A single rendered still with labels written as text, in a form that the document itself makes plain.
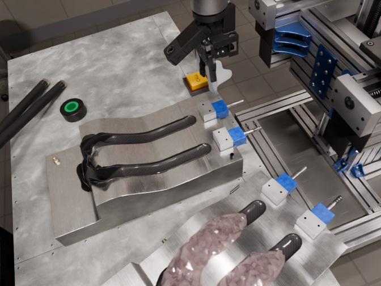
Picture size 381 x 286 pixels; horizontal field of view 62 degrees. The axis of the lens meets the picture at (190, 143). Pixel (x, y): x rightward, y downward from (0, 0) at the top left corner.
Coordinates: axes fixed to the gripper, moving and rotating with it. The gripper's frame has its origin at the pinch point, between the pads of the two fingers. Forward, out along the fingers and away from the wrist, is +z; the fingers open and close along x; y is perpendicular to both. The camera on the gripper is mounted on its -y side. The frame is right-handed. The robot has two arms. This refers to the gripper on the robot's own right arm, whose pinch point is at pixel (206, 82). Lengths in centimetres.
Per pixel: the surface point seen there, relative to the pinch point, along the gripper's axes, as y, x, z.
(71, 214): -43.2, -13.1, 14.9
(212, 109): 0.8, -1.3, 9.2
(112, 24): -11, 208, 101
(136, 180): -24.9, -13.8, 9.6
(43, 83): -47, 45, 18
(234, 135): 2.6, -11.2, 10.5
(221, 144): -1.9, -13.3, 9.3
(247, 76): 63, 94, 101
